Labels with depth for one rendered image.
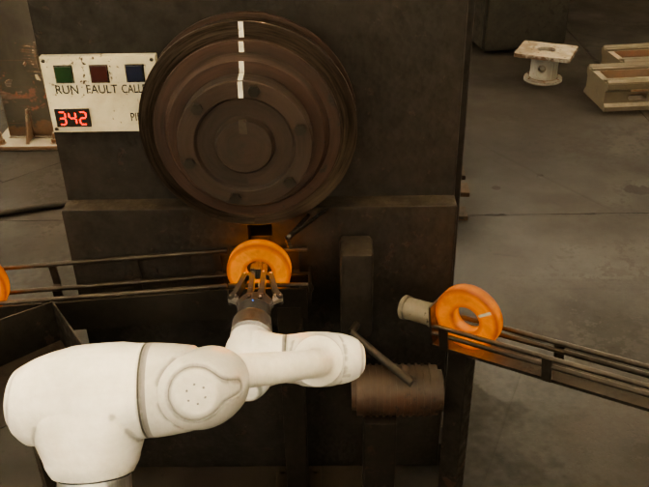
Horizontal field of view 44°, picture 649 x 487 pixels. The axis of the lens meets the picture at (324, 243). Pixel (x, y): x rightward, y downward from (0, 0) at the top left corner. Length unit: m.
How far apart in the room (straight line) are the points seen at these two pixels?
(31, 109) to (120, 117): 2.82
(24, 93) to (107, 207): 2.74
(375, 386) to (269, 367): 0.58
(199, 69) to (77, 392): 0.80
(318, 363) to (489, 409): 1.25
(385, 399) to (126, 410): 0.95
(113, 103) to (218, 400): 1.02
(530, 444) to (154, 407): 1.68
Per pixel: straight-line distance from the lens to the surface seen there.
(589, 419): 2.71
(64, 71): 1.92
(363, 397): 1.93
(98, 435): 1.12
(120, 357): 1.12
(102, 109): 1.93
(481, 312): 1.81
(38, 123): 4.76
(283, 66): 1.66
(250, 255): 1.91
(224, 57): 1.67
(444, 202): 1.96
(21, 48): 4.62
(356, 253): 1.88
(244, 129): 1.64
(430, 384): 1.95
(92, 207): 2.03
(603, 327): 3.12
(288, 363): 1.44
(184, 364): 1.06
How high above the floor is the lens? 1.79
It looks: 31 degrees down
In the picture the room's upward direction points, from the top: 1 degrees counter-clockwise
